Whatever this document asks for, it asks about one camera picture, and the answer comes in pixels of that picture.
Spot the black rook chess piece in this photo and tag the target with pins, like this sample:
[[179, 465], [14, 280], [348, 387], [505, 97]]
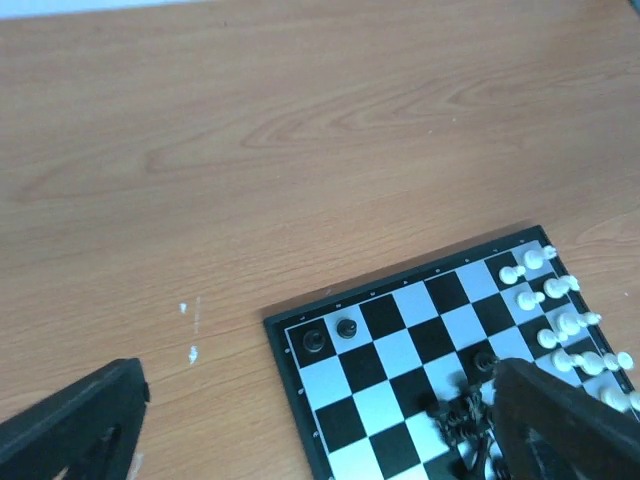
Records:
[[313, 341]]

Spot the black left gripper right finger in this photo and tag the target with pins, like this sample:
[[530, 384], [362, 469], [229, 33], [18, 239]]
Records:
[[548, 429]]

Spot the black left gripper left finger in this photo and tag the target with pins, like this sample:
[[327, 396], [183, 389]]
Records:
[[87, 430]]

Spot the white knight far side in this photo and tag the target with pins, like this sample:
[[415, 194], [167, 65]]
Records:
[[557, 287]]

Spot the white pawn near rook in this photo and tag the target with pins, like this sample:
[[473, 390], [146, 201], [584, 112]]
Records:
[[510, 275]]

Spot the black pile of chess pieces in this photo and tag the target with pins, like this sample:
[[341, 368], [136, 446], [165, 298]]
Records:
[[451, 426]]

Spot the black pawn chess piece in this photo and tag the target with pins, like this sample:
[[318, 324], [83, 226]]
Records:
[[346, 328]]

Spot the white rook far corner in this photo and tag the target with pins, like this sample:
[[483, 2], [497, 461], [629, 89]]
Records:
[[534, 259]]

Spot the black and white chessboard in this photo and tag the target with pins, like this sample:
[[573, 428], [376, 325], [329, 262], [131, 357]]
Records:
[[361, 368]]

